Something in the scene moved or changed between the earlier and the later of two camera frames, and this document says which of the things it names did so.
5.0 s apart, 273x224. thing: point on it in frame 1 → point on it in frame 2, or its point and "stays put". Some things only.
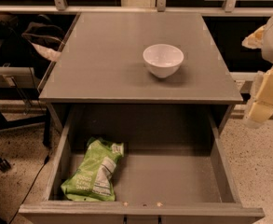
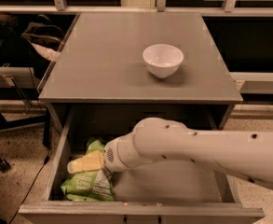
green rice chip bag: [94, 179] stays put
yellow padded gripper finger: [270, 96] → [119, 155]
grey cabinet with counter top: [141, 74] stays put
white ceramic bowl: [163, 61] stays put
